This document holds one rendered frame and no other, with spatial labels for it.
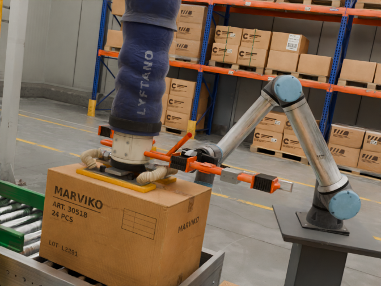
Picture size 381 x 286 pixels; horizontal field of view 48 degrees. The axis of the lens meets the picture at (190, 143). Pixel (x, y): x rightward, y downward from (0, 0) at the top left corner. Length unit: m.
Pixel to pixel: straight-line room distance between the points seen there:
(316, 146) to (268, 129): 6.90
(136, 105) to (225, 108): 8.82
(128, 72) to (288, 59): 7.26
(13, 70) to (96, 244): 3.07
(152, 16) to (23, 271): 1.14
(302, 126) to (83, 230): 1.07
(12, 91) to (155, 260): 3.28
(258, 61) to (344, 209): 7.09
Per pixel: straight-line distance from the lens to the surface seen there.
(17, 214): 2.57
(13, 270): 1.97
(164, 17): 1.78
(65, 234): 1.93
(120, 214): 1.73
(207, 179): 2.06
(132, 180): 1.79
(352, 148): 8.65
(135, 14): 1.77
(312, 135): 2.06
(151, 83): 1.77
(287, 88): 2.00
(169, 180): 1.90
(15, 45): 4.65
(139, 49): 1.76
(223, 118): 10.56
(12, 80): 4.66
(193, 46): 9.51
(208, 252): 2.18
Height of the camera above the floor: 1.45
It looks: 9 degrees down
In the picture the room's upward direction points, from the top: 9 degrees clockwise
